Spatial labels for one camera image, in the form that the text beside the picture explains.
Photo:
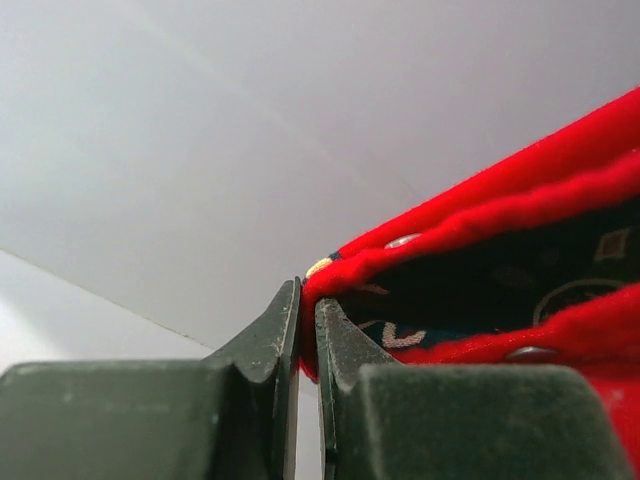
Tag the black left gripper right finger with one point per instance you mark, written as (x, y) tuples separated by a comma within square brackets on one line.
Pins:
[(385, 420)]

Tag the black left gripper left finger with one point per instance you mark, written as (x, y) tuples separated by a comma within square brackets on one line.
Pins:
[(231, 415)]

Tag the red patterned pillowcase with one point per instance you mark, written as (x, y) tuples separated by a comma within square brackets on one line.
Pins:
[(533, 261)]

